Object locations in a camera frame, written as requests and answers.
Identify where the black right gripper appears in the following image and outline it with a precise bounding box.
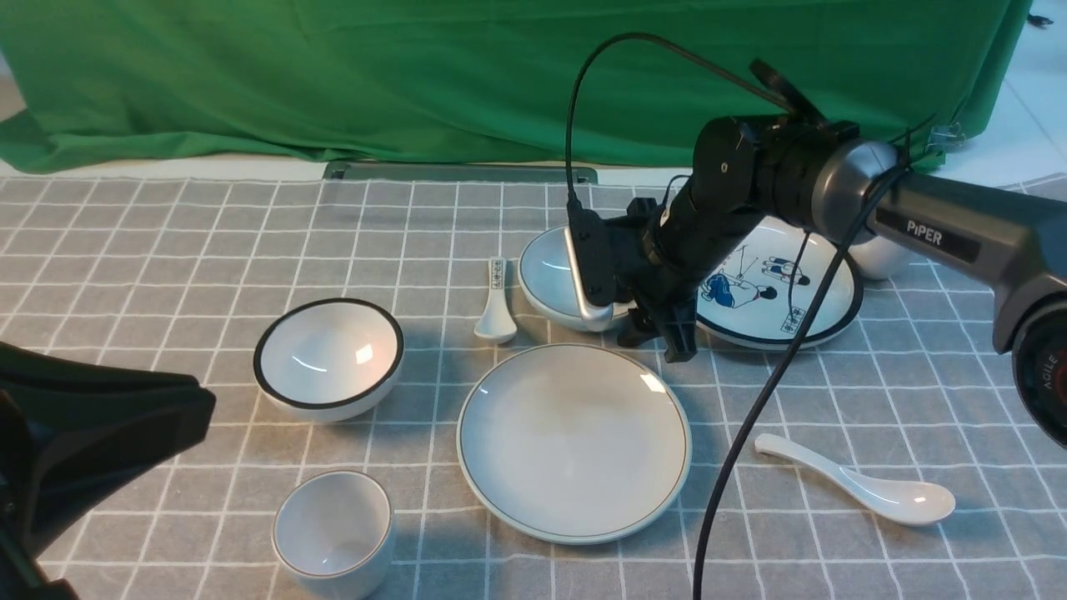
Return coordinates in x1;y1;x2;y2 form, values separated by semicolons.
605;198;708;363

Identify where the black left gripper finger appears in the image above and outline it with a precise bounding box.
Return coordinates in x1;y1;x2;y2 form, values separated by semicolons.
1;344;216;555

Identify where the white shallow bowl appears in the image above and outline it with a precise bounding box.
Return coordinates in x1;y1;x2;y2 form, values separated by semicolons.
517;225;591;332

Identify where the small white teacup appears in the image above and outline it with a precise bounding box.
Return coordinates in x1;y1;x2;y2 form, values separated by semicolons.
271;470;397;599

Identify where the plain white ceramic spoon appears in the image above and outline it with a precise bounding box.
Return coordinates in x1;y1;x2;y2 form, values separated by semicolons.
752;433;957;527

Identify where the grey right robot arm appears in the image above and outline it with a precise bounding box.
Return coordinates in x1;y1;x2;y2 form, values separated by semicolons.
570;115;1066;445

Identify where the illustrated black-rimmed plate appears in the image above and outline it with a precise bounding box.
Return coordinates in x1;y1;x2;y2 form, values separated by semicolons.
696;217;837;351

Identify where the large white flat plate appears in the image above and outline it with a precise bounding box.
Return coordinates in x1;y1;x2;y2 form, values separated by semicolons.
456;344;694;546

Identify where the patterned white ceramic spoon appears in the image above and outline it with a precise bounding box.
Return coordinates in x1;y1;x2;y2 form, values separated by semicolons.
473;256;517;344

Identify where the white cup black rim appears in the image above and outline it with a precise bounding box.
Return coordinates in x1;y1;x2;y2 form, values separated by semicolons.
849;237;914;282

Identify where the black-rimmed white bowl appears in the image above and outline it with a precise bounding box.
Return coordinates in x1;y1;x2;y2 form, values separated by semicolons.
252;297;405;423

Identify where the grey checked tablecloth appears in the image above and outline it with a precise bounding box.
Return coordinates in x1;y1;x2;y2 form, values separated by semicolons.
1;178;1066;599

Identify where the green backdrop cloth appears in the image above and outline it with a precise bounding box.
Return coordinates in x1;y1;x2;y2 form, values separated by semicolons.
3;1;1030;174

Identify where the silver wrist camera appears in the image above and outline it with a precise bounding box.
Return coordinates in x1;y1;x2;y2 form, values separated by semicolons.
564;200;617;332

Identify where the black camera cable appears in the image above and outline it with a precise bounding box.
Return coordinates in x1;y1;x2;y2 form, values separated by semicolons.
564;32;939;600

